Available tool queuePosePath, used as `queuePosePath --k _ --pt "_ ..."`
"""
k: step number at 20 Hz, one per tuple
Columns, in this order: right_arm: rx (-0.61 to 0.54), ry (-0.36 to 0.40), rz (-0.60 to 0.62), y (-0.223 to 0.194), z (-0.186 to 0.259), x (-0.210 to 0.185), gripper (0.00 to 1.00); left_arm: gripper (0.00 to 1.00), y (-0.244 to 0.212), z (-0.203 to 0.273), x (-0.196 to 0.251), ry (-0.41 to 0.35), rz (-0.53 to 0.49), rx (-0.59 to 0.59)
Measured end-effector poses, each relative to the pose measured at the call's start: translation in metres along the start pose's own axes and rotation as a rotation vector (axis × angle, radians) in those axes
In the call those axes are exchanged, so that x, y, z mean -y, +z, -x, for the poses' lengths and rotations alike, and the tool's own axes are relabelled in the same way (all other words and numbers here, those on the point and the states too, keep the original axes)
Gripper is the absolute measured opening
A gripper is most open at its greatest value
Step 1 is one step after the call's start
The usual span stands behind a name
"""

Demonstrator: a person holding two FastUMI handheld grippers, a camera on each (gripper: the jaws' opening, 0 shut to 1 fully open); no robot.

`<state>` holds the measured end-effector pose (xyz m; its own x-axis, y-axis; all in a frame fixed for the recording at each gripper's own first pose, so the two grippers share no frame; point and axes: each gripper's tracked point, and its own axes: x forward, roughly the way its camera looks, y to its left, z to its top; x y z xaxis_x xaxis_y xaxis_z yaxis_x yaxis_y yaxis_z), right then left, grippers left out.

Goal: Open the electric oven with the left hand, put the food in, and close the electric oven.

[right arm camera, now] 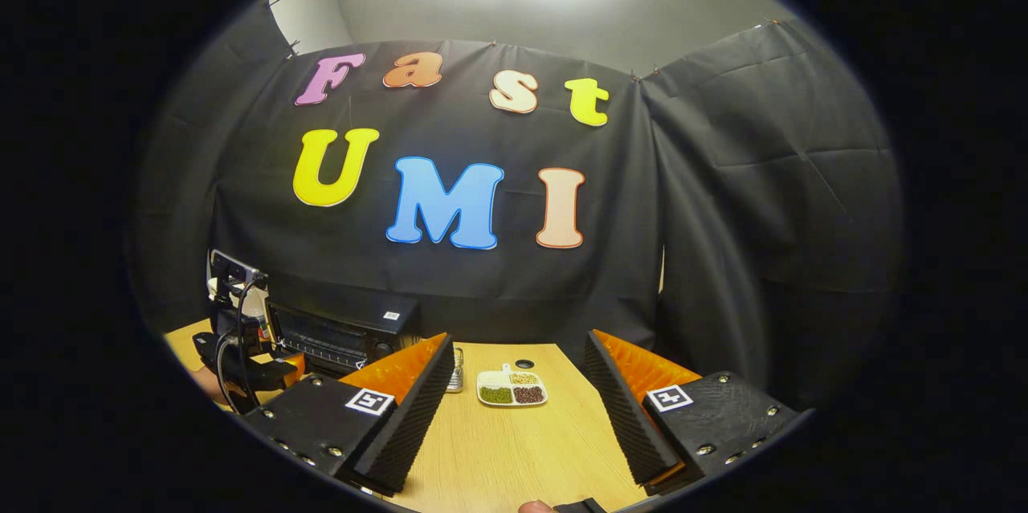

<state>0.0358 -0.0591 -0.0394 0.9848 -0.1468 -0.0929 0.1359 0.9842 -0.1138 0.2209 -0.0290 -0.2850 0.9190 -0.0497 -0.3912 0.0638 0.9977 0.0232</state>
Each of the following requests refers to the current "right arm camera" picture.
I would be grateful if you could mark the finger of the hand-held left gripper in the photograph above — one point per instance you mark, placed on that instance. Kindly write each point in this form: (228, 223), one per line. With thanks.
(273, 374)

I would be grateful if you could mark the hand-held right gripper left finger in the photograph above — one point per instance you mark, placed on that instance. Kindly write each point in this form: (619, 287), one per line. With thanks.
(405, 425)

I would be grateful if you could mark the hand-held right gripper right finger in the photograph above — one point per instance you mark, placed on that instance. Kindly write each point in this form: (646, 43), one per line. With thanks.
(630, 417)

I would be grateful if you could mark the black electric oven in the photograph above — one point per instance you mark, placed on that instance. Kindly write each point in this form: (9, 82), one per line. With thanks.
(345, 328)

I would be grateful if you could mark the white divided bean tray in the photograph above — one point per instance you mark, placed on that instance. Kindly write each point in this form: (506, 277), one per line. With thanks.
(511, 388)

